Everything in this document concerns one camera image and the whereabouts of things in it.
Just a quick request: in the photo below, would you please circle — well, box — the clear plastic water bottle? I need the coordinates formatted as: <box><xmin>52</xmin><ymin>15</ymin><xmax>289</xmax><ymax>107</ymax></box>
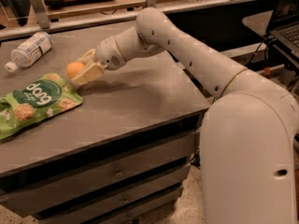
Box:
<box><xmin>5</xmin><ymin>32</ymin><xmax>53</xmax><ymax>73</ymax></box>

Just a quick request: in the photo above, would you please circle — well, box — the green rice chip bag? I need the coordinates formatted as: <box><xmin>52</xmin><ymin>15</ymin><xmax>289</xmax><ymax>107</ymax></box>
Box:
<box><xmin>0</xmin><ymin>73</ymin><xmax>83</xmax><ymax>140</ymax></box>

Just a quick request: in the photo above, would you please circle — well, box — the metal shelf rail frame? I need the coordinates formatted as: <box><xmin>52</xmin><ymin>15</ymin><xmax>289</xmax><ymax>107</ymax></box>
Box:
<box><xmin>0</xmin><ymin>0</ymin><xmax>259</xmax><ymax>41</ymax></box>

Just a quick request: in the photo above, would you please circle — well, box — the black laptop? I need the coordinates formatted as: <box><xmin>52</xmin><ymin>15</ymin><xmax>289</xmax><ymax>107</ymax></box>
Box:
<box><xmin>266</xmin><ymin>0</ymin><xmax>299</xmax><ymax>58</ymax></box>

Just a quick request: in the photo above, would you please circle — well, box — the orange fruit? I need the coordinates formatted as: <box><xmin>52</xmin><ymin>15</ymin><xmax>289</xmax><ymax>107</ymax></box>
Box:
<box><xmin>66</xmin><ymin>62</ymin><xmax>84</xmax><ymax>78</ymax></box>

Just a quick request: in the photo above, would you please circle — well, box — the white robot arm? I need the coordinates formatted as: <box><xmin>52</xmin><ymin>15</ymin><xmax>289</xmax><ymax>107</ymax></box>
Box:
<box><xmin>71</xmin><ymin>7</ymin><xmax>299</xmax><ymax>224</ymax></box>

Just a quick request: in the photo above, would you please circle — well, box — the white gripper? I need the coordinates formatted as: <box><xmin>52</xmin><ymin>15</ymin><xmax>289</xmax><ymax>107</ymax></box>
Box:
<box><xmin>71</xmin><ymin>36</ymin><xmax>126</xmax><ymax>86</ymax></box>

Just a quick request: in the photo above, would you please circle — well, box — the grey drawer cabinet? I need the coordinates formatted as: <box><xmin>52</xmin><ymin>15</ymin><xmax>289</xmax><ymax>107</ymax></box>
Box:
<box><xmin>0</xmin><ymin>19</ymin><xmax>212</xmax><ymax>224</ymax></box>

